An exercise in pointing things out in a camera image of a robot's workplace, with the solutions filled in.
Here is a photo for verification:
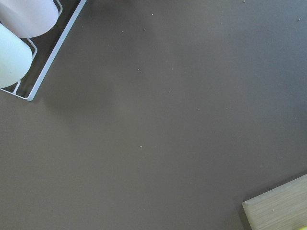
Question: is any pink plastic cup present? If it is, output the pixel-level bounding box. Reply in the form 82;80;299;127
0;0;59;38

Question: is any white wire cup rack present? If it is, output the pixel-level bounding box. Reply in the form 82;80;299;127
0;0;86;101

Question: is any white plastic cup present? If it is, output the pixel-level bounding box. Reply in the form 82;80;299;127
0;25;33;88

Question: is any bamboo cutting board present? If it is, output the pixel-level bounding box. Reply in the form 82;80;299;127
242;175;307;230

